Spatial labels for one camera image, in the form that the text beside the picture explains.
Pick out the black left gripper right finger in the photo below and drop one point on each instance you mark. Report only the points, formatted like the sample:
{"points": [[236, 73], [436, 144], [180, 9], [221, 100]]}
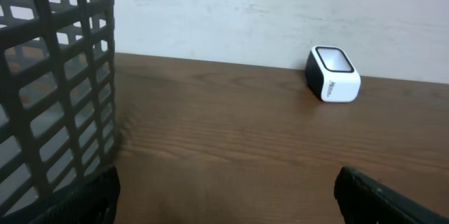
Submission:
{"points": [[362, 199]]}

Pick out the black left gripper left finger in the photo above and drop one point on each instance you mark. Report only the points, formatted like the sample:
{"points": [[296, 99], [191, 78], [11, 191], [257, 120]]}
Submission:
{"points": [[92, 200]]}

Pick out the white barcode scanner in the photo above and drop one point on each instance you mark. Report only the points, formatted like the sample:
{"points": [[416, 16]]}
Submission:
{"points": [[331, 76]]}

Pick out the dark grey plastic basket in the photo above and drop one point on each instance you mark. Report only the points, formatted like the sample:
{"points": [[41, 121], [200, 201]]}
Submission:
{"points": [[57, 98]]}

